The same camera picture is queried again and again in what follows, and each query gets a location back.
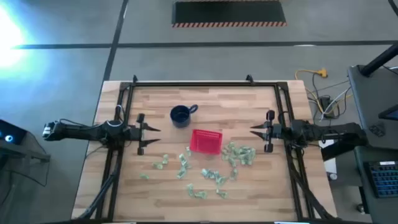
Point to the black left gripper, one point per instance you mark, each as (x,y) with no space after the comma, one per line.
(135,132)

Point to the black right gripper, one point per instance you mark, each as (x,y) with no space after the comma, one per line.
(276,131)

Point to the chip bag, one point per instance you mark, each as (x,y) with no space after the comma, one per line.
(201,194)

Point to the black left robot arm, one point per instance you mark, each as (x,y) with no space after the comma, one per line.
(81,132)

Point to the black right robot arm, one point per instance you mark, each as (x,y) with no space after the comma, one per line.
(311,130)

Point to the dark blue ceramic mug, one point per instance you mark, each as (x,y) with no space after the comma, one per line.
(180,116)

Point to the red plastic basket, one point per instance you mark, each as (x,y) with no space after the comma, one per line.
(206,141)

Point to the black power box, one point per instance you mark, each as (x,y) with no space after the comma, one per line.
(326,104)

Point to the white paper sheet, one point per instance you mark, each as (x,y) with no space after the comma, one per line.
(330,166)

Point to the small white round cap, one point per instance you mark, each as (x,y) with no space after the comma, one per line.
(333,176)

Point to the dark grey desk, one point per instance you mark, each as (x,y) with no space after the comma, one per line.
(367,102)

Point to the small black desk object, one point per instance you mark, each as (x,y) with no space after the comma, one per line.
(377,130)

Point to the black hazard-striped floor mat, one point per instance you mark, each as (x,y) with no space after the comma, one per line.
(228,12)

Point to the black caster wheel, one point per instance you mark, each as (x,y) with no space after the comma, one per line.
(360,208)

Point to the black tablet screen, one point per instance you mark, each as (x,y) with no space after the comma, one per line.
(390,113)

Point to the blue backlit keyboard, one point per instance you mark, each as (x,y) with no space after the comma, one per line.
(385,179)

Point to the black box with blue light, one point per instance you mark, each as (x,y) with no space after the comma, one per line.
(12,132)

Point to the black monitor pole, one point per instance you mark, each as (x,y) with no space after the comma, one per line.
(379,59)

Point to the dark keyboard desk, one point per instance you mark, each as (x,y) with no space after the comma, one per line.
(382,211)

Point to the black frame clamp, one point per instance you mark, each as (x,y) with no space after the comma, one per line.
(249,79)
(135,79)

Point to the black metal table frame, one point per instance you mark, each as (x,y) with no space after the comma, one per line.
(202,84)

